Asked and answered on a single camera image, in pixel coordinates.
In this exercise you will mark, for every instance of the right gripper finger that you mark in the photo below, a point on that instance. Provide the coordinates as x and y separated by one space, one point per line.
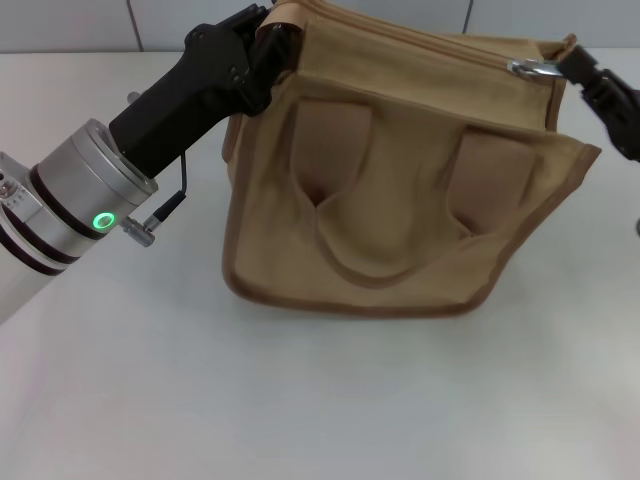
620 120
582 65

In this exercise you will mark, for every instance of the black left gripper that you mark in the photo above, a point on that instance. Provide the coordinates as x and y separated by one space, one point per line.
190 100

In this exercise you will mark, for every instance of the silver metal zipper pull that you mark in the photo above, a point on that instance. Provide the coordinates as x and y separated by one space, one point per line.
530 67

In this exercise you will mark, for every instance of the khaki canvas food bag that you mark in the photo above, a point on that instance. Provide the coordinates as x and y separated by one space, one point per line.
400 200

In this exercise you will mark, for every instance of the small silver connector stud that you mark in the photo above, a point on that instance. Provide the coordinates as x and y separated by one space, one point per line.
135 96

